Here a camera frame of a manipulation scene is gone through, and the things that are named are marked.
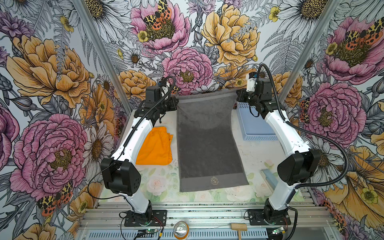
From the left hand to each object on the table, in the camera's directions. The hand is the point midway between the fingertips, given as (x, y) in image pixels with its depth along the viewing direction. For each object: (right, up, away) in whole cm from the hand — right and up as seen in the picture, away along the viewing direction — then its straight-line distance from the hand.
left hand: (177, 104), depth 81 cm
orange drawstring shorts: (-15, -27, +14) cm, 34 cm away
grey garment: (+19, -30, +17) cm, 39 cm away
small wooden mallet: (+30, -58, -11) cm, 66 cm away
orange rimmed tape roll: (+4, -54, -20) cm, 57 cm away
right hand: (+32, +5, +1) cm, 33 cm away
